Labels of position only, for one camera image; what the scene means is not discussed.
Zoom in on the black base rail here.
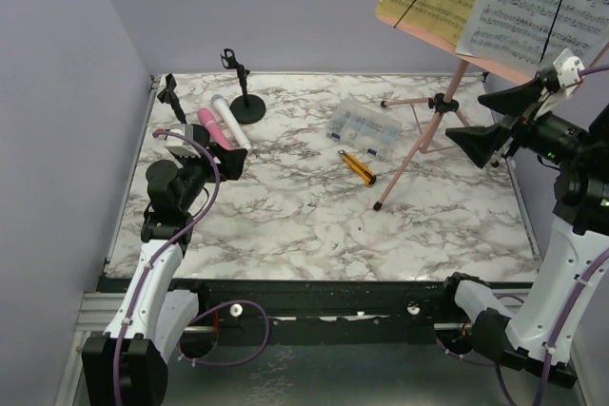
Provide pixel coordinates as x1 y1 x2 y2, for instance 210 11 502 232
169 279 466 346

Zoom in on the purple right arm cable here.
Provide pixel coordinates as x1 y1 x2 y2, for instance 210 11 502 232
494 63 609 406

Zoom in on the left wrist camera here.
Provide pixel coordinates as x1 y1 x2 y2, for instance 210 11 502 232
152 124 210 159

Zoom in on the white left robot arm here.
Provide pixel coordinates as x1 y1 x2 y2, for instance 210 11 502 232
81 145 247 405

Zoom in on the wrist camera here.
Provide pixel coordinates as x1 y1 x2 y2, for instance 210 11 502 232
152 124 210 159
538 48 585 98

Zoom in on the clear plastic organizer box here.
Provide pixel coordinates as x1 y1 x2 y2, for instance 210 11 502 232
325 100 403 159

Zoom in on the white toy microphone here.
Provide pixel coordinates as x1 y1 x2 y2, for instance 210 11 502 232
211 94 252 151

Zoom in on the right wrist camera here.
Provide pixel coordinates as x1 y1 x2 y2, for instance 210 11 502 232
538 48 585 98

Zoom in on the pink music stand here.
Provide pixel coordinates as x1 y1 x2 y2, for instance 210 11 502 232
371 10 577 214

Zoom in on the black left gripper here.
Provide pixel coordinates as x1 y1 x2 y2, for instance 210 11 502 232
175 142 247 212

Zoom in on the pink toy microphone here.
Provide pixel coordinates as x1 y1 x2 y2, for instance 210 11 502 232
197 107 232 150

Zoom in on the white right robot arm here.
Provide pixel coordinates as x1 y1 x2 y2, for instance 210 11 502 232
437 77 608 388

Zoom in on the white sheet music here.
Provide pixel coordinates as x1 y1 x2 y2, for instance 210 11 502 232
456 0 608 76

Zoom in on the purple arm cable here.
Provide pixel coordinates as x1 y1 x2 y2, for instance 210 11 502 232
112 128 271 406
494 63 609 406

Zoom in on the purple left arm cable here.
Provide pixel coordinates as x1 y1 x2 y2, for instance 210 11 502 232
112 128 271 406

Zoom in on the yellow utility knife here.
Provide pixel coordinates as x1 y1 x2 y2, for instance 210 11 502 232
338 150 377 186

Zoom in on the black round-base mic stand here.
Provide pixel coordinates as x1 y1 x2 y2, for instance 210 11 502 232
221 48 266 126

